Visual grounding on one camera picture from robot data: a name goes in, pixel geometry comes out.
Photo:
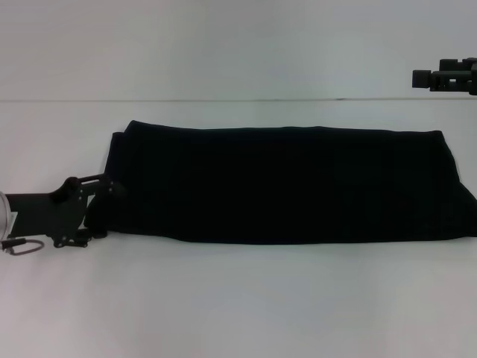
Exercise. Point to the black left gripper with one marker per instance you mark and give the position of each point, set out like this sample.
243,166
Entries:
44,212

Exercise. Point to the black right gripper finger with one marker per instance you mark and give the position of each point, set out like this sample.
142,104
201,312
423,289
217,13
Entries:
452,64
423,78

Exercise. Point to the black shirt with FREE print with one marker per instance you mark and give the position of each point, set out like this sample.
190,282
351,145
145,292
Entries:
279,186

